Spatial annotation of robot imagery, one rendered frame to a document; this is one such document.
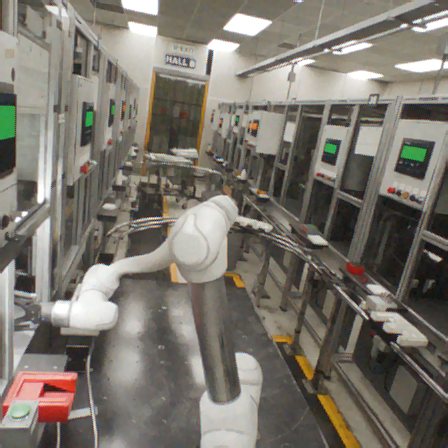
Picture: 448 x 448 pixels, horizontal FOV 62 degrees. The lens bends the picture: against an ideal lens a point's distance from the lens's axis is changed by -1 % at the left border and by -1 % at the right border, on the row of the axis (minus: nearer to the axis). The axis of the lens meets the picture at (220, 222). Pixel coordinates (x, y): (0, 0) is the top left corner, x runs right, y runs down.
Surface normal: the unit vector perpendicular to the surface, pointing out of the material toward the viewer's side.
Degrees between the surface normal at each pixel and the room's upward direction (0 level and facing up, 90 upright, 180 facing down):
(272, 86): 90
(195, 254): 82
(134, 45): 90
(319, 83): 90
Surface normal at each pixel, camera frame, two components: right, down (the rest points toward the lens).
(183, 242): -0.17, 0.15
